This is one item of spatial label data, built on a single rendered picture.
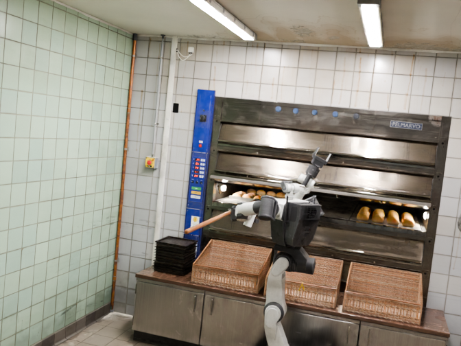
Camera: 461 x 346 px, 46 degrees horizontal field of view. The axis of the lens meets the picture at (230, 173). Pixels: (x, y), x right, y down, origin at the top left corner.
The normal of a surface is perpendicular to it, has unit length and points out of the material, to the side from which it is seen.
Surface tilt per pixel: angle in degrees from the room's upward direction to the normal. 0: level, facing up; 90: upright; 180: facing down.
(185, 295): 90
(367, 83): 90
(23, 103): 90
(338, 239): 70
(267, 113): 90
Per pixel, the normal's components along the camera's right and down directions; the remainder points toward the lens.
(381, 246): -0.23, -0.29
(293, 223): -0.78, -0.03
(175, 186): -0.29, 0.05
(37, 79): 0.95, 0.12
